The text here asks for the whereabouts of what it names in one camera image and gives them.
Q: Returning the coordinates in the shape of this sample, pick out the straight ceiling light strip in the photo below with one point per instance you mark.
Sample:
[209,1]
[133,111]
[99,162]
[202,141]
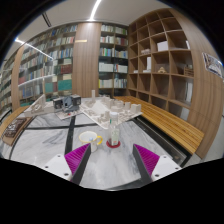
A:
[96,10]

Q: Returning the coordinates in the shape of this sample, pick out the curved wooden slat bench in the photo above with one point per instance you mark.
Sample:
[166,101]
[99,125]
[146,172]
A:
[166,125]

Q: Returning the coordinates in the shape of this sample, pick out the white building model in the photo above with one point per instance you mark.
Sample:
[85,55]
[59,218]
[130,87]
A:
[38,107]

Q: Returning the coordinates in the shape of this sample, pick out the wide wooden bookshelf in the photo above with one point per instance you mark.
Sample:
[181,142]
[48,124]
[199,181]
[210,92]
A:
[50,63]

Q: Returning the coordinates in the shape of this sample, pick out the wall poster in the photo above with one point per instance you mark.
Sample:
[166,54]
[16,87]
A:
[212,65]

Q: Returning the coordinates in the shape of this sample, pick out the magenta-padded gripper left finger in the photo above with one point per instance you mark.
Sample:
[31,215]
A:
[78,158]

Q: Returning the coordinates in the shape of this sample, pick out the dark grey building model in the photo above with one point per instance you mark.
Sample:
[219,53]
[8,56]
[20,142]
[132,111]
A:
[68,103]

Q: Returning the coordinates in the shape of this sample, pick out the clear plastic drink bottle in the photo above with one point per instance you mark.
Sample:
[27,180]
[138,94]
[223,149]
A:
[114,131]

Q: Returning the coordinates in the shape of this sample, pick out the shaded wooden bookshelf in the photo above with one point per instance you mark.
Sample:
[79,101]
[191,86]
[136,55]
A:
[6,86]

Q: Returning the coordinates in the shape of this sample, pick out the wooden cubby shelf unit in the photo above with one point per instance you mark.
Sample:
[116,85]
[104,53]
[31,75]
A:
[163,66]

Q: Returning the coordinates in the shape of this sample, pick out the white city block model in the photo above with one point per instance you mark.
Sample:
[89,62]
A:
[100,111]

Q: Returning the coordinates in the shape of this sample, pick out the small brass wall plaque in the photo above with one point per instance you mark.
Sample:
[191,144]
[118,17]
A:
[81,41]

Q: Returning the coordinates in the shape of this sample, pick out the flat round red coaster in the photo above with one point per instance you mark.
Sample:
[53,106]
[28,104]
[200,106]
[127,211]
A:
[108,145]

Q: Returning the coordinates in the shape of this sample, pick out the narrow wooden bookshelf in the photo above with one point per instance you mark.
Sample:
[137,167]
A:
[113,60]

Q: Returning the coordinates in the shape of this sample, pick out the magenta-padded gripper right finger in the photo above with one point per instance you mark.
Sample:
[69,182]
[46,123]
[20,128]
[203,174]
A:
[147,158]

